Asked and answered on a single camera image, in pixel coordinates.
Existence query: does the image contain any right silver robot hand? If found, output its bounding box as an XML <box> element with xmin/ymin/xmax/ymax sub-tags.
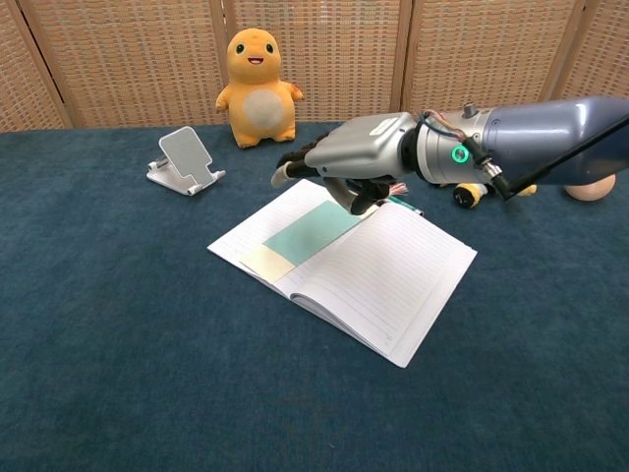
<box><xmin>270</xmin><ymin>111</ymin><xmax>419</xmax><ymax>217</ymax></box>

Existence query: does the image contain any light blue tasselled bookmark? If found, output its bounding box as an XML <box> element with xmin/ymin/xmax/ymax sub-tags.
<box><xmin>239</xmin><ymin>182</ymin><xmax>410</xmax><ymax>284</ymax></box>

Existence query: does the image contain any open white lined notebook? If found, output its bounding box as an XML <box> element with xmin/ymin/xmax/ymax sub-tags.
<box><xmin>206</xmin><ymin>178</ymin><xmax>479</xmax><ymax>369</ymax></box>

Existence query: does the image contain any teal black marker pen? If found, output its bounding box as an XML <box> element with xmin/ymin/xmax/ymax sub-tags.
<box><xmin>387</xmin><ymin>194</ymin><xmax>427</xmax><ymax>216</ymax></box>

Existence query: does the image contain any orange dinosaur plush toy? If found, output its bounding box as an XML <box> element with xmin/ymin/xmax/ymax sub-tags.
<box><xmin>214</xmin><ymin>28</ymin><xmax>306</xmax><ymax>149</ymax></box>

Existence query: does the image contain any astronaut plush doll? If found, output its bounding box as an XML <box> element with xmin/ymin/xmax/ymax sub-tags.
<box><xmin>439</xmin><ymin>181</ymin><xmax>540</xmax><ymax>210</ymax></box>

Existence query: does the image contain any white folding phone stand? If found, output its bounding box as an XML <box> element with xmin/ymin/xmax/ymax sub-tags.
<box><xmin>145</xmin><ymin>126</ymin><xmax>227</xmax><ymax>197</ymax></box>

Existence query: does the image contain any copper pink ball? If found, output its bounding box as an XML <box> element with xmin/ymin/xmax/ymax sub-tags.
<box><xmin>563</xmin><ymin>172</ymin><xmax>617</xmax><ymax>203</ymax></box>

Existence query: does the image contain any dark blue table mat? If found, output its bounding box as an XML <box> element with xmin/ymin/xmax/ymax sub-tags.
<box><xmin>0</xmin><ymin>120</ymin><xmax>629</xmax><ymax>472</ymax></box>

